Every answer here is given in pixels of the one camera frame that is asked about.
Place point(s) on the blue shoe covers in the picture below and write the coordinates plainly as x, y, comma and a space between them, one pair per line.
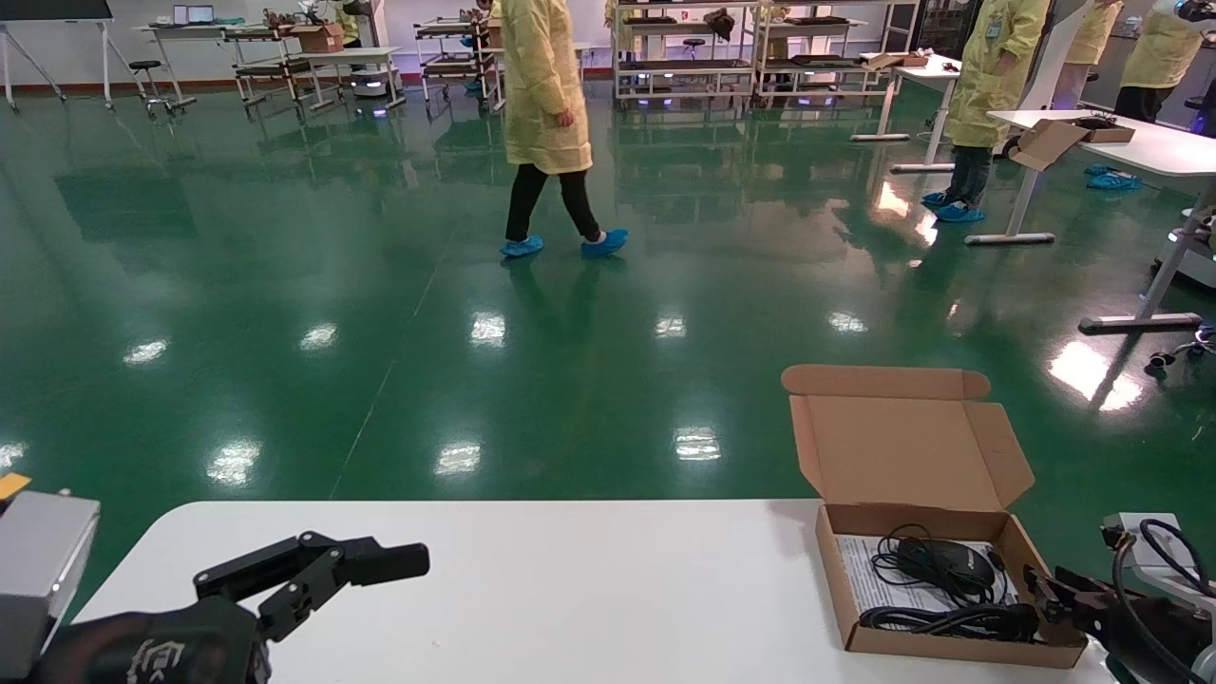
1113, 179

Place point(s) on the white printed manual sheet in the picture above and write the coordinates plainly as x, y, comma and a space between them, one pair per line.
860, 570

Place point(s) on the yellow tag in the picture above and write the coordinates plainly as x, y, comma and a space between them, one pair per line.
11, 484

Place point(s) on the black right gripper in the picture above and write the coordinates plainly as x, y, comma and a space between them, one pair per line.
1154, 636

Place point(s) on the open laptop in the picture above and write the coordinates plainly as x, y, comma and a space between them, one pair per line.
195, 14

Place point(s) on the black computer mouse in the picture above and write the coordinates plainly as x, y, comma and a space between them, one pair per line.
950, 565

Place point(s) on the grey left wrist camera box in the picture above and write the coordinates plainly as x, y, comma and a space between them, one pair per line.
38, 570

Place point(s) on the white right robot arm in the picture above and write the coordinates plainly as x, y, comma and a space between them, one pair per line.
1208, 667

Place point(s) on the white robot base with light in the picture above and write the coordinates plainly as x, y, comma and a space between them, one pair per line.
1192, 256

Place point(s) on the metal shelf rack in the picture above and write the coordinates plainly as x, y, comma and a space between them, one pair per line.
684, 66
826, 62

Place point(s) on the white table with laptop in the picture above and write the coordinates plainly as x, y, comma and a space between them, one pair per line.
190, 30

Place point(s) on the chair base with castors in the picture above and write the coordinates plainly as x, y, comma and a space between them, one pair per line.
1183, 351

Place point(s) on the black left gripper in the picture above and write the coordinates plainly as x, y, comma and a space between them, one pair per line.
142, 651

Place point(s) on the brown cardboard box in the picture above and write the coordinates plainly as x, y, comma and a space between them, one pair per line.
902, 446
320, 38

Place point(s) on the open cardboard box with flap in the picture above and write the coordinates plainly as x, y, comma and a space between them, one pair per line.
1050, 142

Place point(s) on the white table with cardboard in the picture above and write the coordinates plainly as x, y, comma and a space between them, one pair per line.
917, 71

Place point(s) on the dark screen on stand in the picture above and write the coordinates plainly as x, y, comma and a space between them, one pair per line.
52, 9

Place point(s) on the large white table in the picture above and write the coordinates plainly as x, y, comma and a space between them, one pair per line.
1159, 147

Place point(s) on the white robot with wheeled base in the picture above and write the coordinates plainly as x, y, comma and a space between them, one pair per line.
1059, 57

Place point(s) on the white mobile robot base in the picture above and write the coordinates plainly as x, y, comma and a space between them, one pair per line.
370, 84

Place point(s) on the walking person in yellow coat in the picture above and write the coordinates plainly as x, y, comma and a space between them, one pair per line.
541, 85

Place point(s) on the flat cardboard piece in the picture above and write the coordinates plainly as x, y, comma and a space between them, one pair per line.
893, 61

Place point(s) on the black round stool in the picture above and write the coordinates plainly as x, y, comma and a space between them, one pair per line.
145, 66

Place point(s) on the metal trolley rack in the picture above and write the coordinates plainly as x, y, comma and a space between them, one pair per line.
271, 68
451, 66

